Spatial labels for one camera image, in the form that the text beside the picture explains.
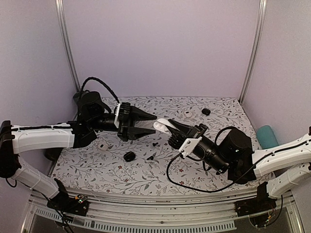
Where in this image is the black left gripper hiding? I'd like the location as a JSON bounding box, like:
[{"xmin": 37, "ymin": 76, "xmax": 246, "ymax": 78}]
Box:
[{"xmin": 89, "ymin": 105, "xmax": 157, "ymax": 142}]

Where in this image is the cream earbud charging case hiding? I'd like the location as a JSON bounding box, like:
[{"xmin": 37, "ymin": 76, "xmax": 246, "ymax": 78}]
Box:
[{"xmin": 184, "ymin": 111, "xmax": 192, "ymax": 118}]

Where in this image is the white oval earbud case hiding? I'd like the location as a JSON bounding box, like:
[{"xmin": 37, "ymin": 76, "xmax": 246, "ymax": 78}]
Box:
[{"xmin": 153, "ymin": 118, "xmax": 174, "ymax": 134}]

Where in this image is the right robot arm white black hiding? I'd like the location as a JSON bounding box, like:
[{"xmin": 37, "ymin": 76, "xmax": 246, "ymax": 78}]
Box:
[{"xmin": 159, "ymin": 119, "xmax": 311, "ymax": 212}]

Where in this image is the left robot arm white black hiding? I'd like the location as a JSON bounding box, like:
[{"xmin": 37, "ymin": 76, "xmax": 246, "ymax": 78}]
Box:
[{"xmin": 0, "ymin": 91, "xmax": 157, "ymax": 211}]

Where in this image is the black closed earbud case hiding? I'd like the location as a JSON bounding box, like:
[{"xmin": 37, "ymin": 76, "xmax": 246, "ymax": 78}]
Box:
[{"xmin": 202, "ymin": 108, "xmax": 211, "ymax": 116}]

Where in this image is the black open earbud case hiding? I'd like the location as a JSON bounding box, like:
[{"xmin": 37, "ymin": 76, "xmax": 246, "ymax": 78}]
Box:
[{"xmin": 123, "ymin": 151, "xmax": 136, "ymax": 162}]

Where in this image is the white earbud case small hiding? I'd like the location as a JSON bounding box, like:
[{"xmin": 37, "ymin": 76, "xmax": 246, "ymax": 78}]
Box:
[{"xmin": 98, "ymin": 144, "xmax": 108, "ymax": 151}]

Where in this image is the grey mug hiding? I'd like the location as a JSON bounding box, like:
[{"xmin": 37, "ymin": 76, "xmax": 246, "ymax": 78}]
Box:
[{"xmin": 72, "ymin": 91, "xmax": 84, "ymax": 103}]

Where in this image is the teal cup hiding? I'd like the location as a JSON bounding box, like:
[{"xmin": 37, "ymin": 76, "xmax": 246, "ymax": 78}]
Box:
[{"xmin": 256, "ymin": 125, "xmax": 279, "ymax": 149}]

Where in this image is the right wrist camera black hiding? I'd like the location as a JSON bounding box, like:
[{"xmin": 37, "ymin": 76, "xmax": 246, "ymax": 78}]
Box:
[{"xmin": 168, "ymin": 135, "xmax": 202, "ymax": 158}]

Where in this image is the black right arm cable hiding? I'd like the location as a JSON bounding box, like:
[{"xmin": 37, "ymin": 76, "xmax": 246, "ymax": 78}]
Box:
[{"xmin": 166, "ymin": 126, "xmax": 256, "ymax": 193}]

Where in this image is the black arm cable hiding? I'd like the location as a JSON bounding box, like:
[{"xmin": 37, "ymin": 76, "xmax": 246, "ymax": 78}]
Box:
[
  {"xmin": 80, "ymin": 77, "xmax": 121, "ymax": 105},
  {"xmin": 166, "ymin": 126, "xmax": 256, "ymax": 193}
]

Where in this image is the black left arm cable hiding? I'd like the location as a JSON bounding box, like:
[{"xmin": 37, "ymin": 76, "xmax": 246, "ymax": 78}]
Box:
[{"xmin": 80, "ymin": 77, "xmax": 121, "ymax": 105}]

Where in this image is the aluminium front rail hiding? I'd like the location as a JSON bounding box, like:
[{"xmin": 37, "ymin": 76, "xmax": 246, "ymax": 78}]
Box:
[{"xmin": 20, "ymin": 188, "xmax": 307, "ymax": 233}]

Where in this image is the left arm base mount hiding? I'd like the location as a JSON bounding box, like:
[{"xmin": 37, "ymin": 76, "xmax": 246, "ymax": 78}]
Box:
[{"xmin": 47, "ymin": 178, "xmax": 89, "ymax": 216}]

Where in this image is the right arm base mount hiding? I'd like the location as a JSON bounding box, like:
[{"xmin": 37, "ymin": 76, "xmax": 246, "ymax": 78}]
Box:
[{"xmin": 234, "ymin": 182, "xmax": 276, "ymax": 228}]

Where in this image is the left aluminium frame post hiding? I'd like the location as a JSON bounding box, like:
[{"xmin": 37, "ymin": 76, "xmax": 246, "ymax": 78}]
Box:
[{"xmin": 55, "ymin": 0, "xmax": 81, "ymax": 91}]

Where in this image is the aluminium frame post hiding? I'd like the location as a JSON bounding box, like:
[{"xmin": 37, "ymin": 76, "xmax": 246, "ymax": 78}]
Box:
[
  {"xmin": 238, "ymin": 0, "xmax": 267, "ymax": 106},
  {"xmin": 55, "ymin": 0, "xmax": 81, "ymax": 91}
]

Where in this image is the right aluminium frame post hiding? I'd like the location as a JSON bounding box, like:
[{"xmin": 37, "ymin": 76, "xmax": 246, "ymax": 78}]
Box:
[{"xmin": 238, "ymin": 0, "xmax": 267, "ymax": 106}]

